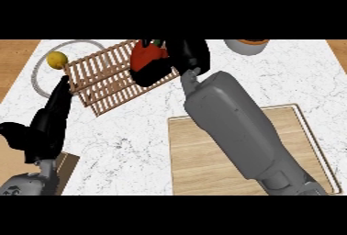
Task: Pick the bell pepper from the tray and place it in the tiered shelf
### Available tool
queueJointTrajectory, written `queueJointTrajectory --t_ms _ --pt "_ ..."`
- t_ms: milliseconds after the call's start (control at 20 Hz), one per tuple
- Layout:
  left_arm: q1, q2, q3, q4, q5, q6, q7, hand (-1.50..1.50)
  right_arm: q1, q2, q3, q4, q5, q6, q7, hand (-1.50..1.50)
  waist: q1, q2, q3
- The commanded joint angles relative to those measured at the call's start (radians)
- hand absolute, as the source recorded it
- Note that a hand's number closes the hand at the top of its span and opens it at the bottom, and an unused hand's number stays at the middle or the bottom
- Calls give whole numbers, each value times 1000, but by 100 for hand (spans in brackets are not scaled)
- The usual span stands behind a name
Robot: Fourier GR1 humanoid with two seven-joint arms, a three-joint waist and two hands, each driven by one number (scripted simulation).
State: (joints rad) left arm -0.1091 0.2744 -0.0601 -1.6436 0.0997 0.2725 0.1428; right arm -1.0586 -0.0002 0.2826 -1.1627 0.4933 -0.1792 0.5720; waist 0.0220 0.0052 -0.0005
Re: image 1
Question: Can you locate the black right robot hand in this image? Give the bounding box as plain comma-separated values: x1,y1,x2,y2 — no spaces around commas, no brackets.
129,39,212,88

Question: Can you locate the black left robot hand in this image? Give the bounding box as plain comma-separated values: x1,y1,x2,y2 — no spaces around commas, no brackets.
0,74,74,164

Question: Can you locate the red bell pepper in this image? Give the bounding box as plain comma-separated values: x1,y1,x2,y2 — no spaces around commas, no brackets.
130,39,170,73

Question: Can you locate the wooden slatted tiered shelf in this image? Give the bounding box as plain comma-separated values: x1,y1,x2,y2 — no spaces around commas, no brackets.
63,39,182,118

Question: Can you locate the pale wooden tray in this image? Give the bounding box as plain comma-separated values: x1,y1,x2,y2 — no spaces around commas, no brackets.
167,103,343,196

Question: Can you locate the grey bowl with orange contents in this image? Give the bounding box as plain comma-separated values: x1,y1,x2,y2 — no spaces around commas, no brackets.
224,39,272,56

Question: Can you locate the brown wooden board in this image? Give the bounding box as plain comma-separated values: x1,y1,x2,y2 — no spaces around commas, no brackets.
54,151,82,196

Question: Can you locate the yellow lemon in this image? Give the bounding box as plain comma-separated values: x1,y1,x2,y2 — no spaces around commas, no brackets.
46,50,70,70

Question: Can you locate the grey wire ring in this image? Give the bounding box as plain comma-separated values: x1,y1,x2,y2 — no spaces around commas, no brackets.
30,39,108,99

